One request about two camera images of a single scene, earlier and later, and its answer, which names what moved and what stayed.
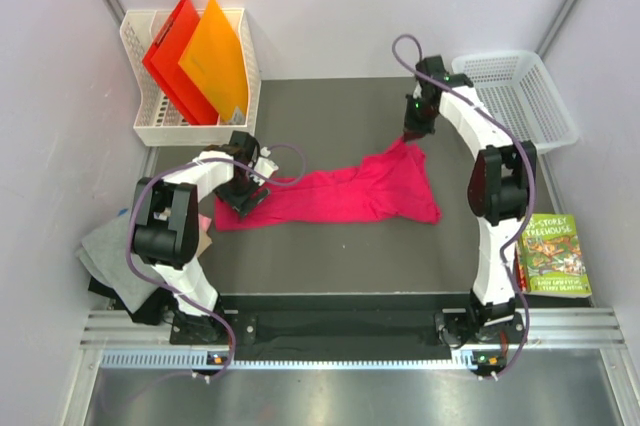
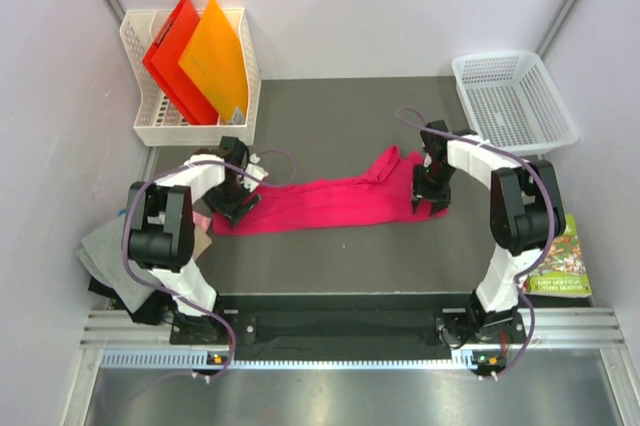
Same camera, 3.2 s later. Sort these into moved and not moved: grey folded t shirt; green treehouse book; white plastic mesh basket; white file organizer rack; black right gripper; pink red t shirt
Moved: black right gripper; pink red t shirt
Not moved: grey folded t shirt; green treehouse book; white file organizer rack; white plastic mesh basket
